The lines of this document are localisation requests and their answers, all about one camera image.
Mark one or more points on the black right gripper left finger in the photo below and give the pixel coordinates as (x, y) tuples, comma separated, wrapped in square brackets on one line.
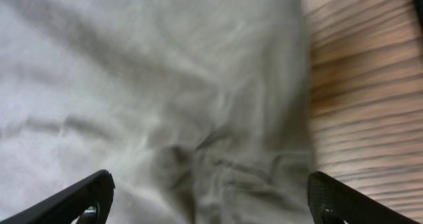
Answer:
[(87, 201)]

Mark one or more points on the grey shorts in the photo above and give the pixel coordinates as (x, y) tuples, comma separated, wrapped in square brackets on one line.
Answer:
[(198, 108)]

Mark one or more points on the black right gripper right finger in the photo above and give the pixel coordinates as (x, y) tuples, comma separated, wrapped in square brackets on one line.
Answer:
[(332, 202)]

